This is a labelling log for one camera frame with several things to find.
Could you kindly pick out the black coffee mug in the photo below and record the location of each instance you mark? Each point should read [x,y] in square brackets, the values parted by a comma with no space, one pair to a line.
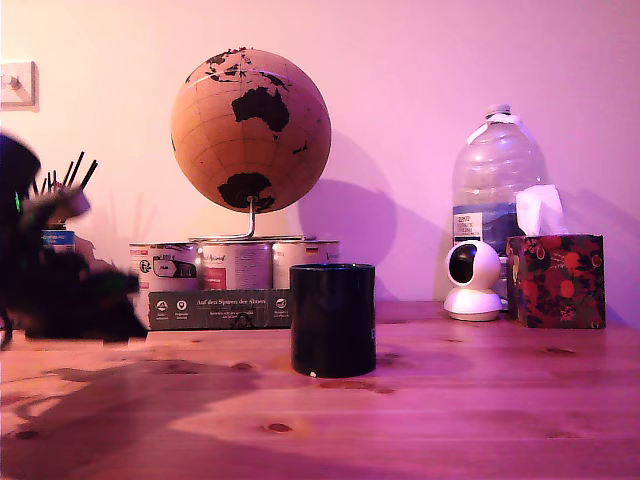
[333,320]

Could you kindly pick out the tin can with dark label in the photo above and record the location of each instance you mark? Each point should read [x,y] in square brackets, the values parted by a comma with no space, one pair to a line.
[162,265]

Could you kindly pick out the white thrive tube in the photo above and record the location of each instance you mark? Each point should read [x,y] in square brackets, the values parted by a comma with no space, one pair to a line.
[60,240]

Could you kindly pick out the cardboard can tray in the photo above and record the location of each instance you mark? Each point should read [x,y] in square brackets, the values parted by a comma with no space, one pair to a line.
[220,310]

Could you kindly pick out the thin black stick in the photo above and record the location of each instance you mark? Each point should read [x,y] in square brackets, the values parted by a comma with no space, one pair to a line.
[76,167]
[89,172]
[67,172]

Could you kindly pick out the tin can with red label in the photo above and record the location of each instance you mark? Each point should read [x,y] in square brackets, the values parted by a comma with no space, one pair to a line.
[235,265]

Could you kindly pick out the tin can with flag print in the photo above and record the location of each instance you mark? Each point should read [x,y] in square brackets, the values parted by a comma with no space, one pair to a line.
[305,252]

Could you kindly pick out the cork globe on metal stand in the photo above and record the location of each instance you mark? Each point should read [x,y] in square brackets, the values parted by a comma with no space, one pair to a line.
[251,135]

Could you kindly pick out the large clear water bottle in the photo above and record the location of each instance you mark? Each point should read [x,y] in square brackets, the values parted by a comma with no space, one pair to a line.
[496,165]

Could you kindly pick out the white tissue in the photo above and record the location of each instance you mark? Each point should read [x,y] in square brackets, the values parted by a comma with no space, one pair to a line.
[540,207]

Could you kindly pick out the floral tissue box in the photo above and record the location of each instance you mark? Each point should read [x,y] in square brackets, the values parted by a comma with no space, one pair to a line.
[556,280]

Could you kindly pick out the white wall switch plate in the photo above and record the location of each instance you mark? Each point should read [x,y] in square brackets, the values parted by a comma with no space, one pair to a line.
[17,85]

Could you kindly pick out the small white round camera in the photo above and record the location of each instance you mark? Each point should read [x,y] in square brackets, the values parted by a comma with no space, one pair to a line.
[473,285]

